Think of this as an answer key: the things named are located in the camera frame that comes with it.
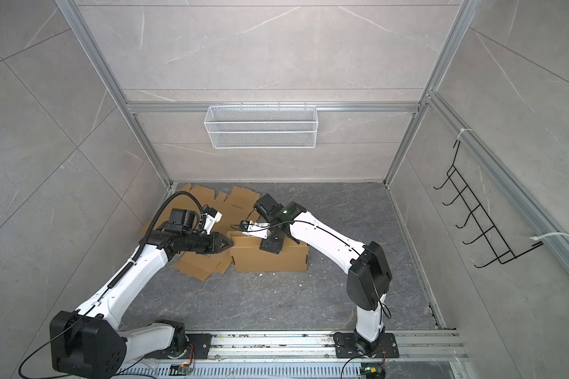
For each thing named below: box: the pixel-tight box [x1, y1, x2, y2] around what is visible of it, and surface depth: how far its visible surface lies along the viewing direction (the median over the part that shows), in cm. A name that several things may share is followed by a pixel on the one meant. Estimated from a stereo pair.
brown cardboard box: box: [226, 230, 310, 273], surface depth 84 cm
